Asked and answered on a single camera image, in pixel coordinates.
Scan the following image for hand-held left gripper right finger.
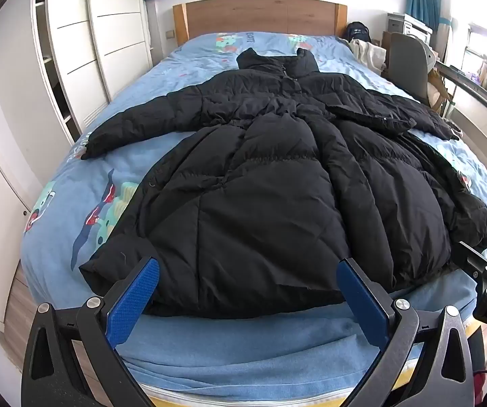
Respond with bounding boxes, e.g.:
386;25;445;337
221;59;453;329
337;256;475;407

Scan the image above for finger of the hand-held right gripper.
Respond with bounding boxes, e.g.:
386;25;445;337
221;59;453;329
459;241;487;283

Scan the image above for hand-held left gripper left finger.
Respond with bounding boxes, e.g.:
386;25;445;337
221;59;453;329
21;256;160;407

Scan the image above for black puffer coat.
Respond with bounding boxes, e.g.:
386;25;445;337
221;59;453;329
79;48;487;319

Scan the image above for bed with blue cartoon sheet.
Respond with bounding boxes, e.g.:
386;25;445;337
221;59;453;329
19;32;487;395

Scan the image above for grey chair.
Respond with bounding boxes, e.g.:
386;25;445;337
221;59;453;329
386;32;438;103

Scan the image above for white cloth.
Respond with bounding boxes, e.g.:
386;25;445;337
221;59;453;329
348;39;387;74

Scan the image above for white printer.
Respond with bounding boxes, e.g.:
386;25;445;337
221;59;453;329
386;13;433;46

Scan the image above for black backpack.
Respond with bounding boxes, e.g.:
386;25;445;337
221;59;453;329
345;21;373;44

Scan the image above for white wardrobe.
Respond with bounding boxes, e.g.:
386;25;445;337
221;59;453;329
0;0;156;327

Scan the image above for wooden headboard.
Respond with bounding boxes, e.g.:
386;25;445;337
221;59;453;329
173;0;348;46

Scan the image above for metal rail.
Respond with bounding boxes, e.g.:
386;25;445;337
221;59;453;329
436;61;487;116

